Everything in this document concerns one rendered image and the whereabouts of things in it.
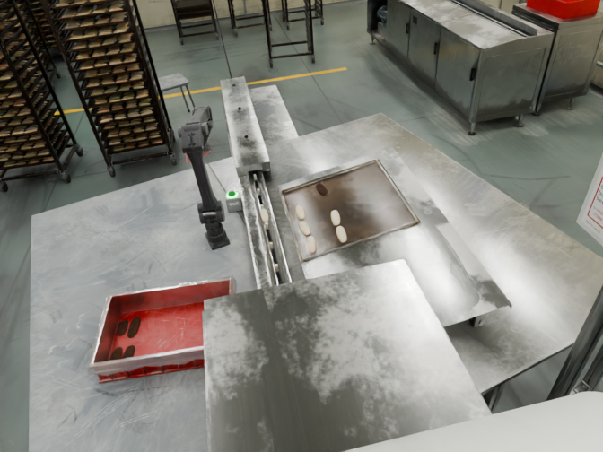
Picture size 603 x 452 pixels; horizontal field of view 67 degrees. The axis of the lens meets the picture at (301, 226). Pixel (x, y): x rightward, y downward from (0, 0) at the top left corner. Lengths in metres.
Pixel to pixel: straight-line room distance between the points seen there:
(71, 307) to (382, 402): 1.41
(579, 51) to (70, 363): 4.58
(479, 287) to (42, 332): 1.59
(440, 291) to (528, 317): 0.35
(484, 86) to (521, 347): 3.00
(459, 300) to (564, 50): 3.59
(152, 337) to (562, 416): 1.52
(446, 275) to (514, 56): 3.00
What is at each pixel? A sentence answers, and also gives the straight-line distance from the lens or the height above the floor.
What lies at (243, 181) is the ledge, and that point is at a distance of 2.36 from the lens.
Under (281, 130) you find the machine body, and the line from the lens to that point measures 2.91.
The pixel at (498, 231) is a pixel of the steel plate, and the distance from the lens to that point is 2.12.
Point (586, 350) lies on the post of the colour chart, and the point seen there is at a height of 0.92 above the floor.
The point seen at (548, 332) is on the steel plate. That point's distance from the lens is 1.79.
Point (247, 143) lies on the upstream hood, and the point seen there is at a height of 0.92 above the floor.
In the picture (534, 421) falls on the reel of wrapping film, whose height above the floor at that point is 1.78.
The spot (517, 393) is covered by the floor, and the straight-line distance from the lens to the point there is 2.61.
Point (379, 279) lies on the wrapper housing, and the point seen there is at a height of 1.30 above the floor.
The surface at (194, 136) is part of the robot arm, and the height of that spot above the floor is 1.34.
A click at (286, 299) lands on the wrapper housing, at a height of 1.30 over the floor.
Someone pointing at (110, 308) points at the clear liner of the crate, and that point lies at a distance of 1.82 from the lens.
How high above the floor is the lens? 2.13
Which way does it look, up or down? 39 degrees down
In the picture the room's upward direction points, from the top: 6 degrees counter-clockwise
